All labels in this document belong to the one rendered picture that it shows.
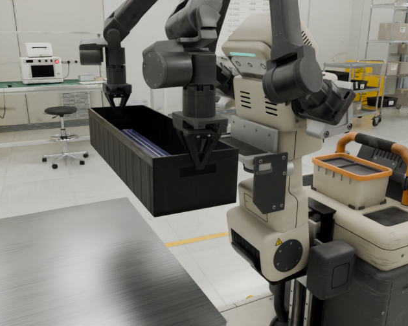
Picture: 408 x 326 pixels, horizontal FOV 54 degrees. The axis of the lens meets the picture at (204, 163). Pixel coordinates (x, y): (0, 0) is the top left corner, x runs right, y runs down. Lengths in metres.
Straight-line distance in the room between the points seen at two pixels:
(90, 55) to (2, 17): 5.17
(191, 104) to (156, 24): 5.91
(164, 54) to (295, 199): 0.65
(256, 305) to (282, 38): 1.16
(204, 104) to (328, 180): 0.79
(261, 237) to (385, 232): 0.34
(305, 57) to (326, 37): 7.22
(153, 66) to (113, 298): 0.50
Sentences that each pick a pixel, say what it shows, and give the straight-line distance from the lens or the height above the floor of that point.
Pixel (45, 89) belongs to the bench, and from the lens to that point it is 4.79.
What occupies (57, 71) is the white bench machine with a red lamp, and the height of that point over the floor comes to 0.94.
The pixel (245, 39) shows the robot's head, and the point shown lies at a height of 1.32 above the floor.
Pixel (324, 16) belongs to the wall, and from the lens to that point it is 8.02.
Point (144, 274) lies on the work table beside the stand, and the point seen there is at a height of 0.80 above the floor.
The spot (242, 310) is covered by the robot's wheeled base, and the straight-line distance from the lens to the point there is 1.70.
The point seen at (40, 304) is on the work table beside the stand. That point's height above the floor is 0.80.
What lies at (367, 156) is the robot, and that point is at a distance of 1.58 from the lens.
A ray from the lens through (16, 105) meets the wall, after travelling 6.41.
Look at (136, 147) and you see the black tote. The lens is 0.77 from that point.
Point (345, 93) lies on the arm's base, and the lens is 0.94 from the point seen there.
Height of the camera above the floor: 1.33
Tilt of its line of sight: 18 degrees down
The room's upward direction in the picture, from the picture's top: straight up
